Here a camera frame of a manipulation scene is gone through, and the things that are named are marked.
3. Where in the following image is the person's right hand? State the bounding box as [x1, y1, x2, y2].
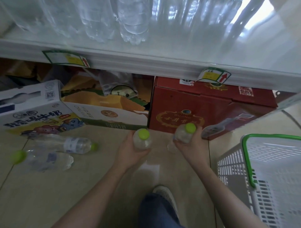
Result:
[173, 126, 210, 166]

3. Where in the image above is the person's left hand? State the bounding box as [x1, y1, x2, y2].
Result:
[117, 130, 153, 171]

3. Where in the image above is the white basket green rim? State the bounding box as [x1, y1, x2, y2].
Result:
[216, 134, 301, 228]

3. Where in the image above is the white metal shelf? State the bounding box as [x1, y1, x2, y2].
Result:
[0, 0, 301, 112]

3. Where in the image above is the cluster of water bottles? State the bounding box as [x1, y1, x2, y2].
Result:
[150, 0, 266, 59]

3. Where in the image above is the person's left forearm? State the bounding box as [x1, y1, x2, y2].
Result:
[51, 162, 132, 228]

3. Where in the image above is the person's right forearm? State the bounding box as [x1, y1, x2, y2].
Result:
[195, 159, 268, 228]

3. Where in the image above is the person's right shoe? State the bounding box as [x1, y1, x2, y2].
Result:
[152, 185, 181, 218]

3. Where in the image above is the person's right leg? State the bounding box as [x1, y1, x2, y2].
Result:
[139, 193, 187, 228]

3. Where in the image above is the green bordered shelf tag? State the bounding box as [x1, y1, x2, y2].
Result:
[194, 67, 232, 86]
[42, 50, 91, 69]

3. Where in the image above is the red carton gold emblem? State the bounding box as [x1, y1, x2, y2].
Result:
[147, 76, 280, 141]

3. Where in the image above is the white orange green carton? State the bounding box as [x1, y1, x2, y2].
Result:
[61, 93, 150, 130]

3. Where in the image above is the clear plastic bag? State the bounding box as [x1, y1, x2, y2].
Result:
[93, 69, 140, 99]

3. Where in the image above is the cartoon print white carton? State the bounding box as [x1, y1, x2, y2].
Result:
[0, 79, 86, 138]

